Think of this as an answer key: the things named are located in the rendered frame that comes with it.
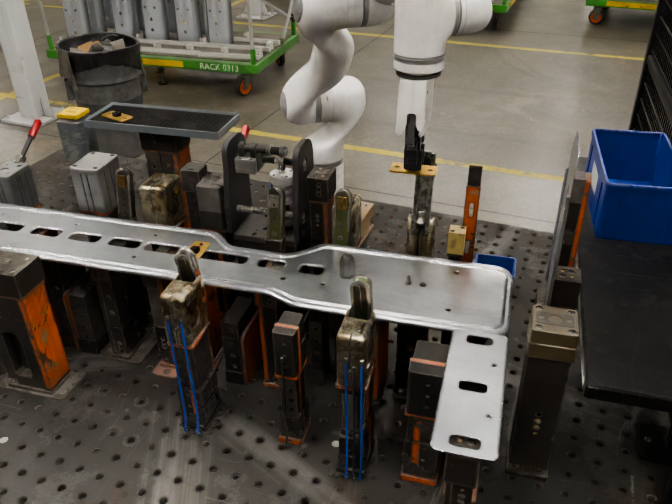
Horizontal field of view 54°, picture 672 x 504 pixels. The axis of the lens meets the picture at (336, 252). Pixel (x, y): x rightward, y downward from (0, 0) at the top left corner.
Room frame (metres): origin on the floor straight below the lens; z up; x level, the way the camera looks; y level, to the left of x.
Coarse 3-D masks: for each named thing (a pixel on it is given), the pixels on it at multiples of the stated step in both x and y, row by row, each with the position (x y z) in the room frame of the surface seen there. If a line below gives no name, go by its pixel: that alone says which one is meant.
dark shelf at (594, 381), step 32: (576, 256) 1.15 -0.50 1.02; (608, 256) 1.13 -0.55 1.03; (640, 256) 1.13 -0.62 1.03; (608, 288) 1.02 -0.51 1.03; (640, 288) 1.02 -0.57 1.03; (608, 320) 0.92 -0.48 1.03; (640, 320) 0.92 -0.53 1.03; (608, 352) 0.84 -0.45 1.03; (640, 352) 0.83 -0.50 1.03; (608, 384) 0.76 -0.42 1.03; (640, 384) 0.76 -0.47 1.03
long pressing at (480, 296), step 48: (0, 240) 1.28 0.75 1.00; (48, 240) 1.28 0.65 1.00; (144, 240) 1.27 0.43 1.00; (192, 240) 1.27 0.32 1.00; (240, 288) 1.09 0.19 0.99; (288, 288) 1.08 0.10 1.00; (336, 288) 1.07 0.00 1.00; (384, 288) 1.07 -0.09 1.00; (432, 288) 1.07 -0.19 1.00; (480, 288) 1.07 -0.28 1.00
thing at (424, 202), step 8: (424, 152) 1.25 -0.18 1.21; (432, 152) 1.24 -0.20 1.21; (424, 160) 1.21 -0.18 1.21; (432, 160) 1.23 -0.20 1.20; (416, 176) 1.23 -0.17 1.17; (424, 176) 1.24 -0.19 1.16; (432, 176) 1.22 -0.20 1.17; (416, 184) 1.23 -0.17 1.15; (424, 184) 1.24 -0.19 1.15; (432, 184) 1.23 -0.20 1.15; (416, 192) 1.23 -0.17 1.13; (424, 192) 1.23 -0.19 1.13; (432, 192) 1.23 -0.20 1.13; (416, 200) 1.22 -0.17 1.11; (424, 200) 1.23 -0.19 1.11; (416, 208) 1.22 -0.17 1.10; (424, 208) 1.23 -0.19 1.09; (416, 216) 1.23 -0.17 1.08; (416, 224) 1.23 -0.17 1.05
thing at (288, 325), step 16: (288, 320) 0.99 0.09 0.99; (272, 336) 0.96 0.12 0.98; (288, 336) 0.94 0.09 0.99; (304, 336) 1.00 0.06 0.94; (288, 352) 0.94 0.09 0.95; (304, 352) 0.99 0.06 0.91; (288, 368) 0.95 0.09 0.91; (288, 384) 0.96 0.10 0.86; (304, 384) 1.00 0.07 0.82; (288, 400) 0.96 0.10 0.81; (304, 400) 0.99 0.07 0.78; (288, 416) 0.95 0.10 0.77; (304, 416) 0.98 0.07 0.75; (288, 432) 0.95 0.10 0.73; (304, 432) 0.96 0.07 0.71; (304, 448) 0.93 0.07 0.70
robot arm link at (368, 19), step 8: (368, 0) 1.48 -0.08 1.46; (368, 8) 1.48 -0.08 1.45; (376, 8) 1.48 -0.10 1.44; (384, 8) 1.48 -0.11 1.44; (392, 8) 1.50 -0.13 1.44; (368, 16) 1.48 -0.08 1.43; (376, 16) 1.49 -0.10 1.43; (384, 16) 1.50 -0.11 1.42; (368, 24) 1.50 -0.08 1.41; (376, 24) 1.51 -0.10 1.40
